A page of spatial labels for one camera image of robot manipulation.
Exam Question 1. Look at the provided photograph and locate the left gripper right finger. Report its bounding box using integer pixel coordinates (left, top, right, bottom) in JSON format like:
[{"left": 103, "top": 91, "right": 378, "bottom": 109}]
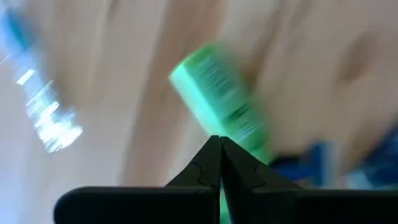
[{"left": 220, "top": 136, "right": 398, "bottom": 224}]

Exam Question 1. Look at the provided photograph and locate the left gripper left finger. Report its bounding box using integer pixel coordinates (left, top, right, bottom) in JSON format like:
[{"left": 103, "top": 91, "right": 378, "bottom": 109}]
[{"left": 53, "top": 135, "right": 221, "bottom": 224}]

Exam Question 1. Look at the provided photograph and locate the green shampoo bottle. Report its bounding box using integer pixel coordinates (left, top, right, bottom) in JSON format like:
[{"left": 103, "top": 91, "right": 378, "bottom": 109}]
[{"left": 167, "top": 42, "right": 276, "bottom": 224}]

